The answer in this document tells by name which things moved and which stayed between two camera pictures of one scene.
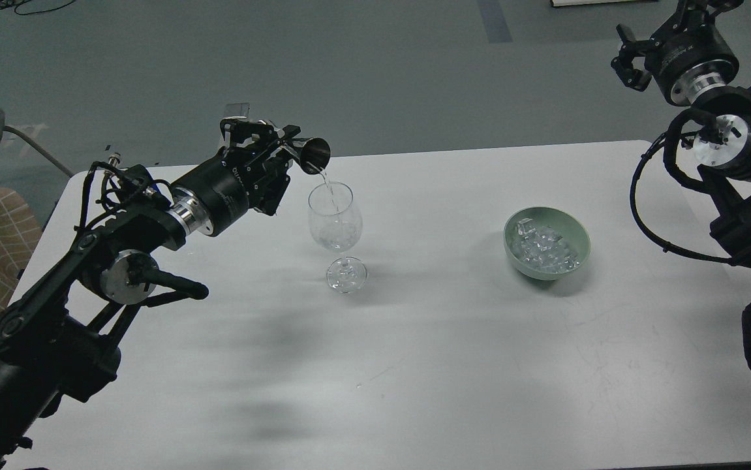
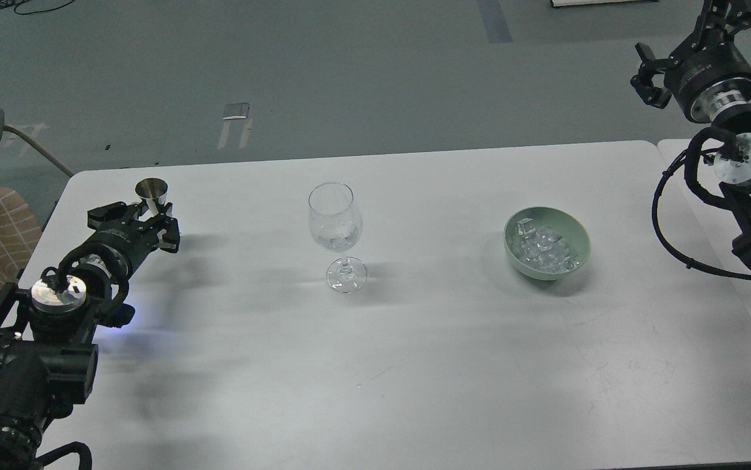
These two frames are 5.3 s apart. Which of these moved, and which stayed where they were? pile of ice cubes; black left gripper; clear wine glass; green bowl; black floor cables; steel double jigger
Moved: steel double jigger; black left gripper
Stayed: pile of ice cubes; green bowl; clear wine glass; black floor cables
